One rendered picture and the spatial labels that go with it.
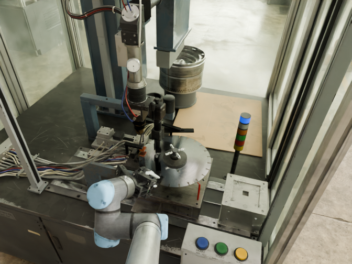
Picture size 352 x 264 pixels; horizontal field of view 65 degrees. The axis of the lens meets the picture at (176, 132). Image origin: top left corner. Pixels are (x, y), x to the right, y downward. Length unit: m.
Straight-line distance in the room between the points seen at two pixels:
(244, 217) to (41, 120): 1.38
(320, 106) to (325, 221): 1.80
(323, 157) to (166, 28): 0.87
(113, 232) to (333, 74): 0.70
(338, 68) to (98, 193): 0.68
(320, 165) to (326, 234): 1.71
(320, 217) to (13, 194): 2.11
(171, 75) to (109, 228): 1.13
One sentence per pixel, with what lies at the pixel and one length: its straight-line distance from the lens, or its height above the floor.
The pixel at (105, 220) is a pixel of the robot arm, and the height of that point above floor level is 1.14.
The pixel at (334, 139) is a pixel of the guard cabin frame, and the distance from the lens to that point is 0.71.
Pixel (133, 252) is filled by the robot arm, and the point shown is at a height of 1.23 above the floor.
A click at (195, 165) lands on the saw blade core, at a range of 1.25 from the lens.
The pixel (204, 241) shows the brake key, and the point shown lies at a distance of 1.08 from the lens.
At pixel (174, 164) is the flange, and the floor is 0.96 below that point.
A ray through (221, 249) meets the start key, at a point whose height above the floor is 0.91.
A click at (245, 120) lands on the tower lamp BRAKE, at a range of 1.22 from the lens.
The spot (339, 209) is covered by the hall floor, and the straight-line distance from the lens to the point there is 2.65.
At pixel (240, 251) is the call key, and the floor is 0.91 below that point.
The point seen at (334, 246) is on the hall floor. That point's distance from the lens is 2.41.
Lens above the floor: 1.85
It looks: 39 degrees down
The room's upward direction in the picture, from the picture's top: 2 degrees clockwise
